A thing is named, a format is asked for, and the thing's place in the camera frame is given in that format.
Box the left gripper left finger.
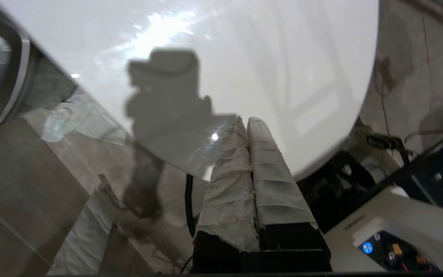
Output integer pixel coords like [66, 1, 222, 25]
[193, 115, 260, 273]

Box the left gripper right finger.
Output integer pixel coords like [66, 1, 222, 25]
[247, 117, 332, 272]

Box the black cable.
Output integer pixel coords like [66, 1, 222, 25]
[179, 174, 197, 274]

